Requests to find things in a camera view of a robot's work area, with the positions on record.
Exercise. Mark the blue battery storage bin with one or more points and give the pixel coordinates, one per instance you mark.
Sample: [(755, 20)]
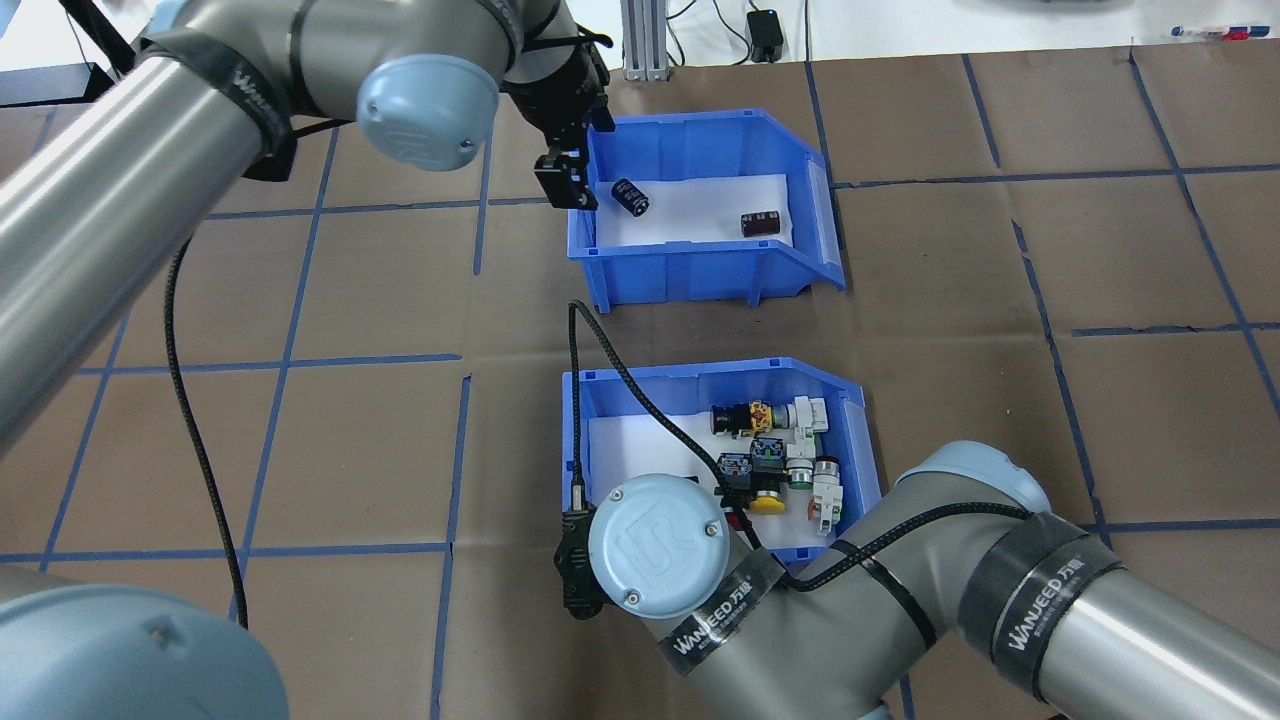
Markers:
[(700, 275)]

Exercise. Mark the blue switch storage bin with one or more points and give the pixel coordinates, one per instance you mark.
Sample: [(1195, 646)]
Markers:
[(865, 470)]

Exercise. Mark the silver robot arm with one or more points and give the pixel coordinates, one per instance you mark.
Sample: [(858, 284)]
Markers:
[(100, 200), (1150, 620)]

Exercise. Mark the black cylindrical battery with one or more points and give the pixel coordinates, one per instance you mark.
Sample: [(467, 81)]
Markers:
[(762, 222)]

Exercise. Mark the dark red small part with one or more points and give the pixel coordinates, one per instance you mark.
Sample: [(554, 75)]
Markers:
[(630, 195)]

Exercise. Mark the black power adapter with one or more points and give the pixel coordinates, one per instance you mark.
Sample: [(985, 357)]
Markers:
[(765, 30)]

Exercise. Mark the red mushroom push button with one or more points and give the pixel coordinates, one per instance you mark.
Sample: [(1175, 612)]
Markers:
[(737, 467)]

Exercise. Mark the red lens pilot light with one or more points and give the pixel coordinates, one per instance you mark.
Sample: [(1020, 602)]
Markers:
[(826, 500)]

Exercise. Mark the black diagonal rod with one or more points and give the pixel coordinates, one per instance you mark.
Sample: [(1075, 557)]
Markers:
[(100, 35)]

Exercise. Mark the aluminium profile post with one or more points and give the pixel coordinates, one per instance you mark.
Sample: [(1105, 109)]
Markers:
[(645, 40)]

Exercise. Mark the black knob selector switch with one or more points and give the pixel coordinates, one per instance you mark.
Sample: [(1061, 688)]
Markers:
[(728, 418)]

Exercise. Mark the yellow push button switch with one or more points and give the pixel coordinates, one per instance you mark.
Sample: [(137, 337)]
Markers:
[(768, 500)]

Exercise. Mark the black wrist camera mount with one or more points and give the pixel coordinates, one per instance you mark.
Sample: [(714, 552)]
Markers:
[(577, 565)]

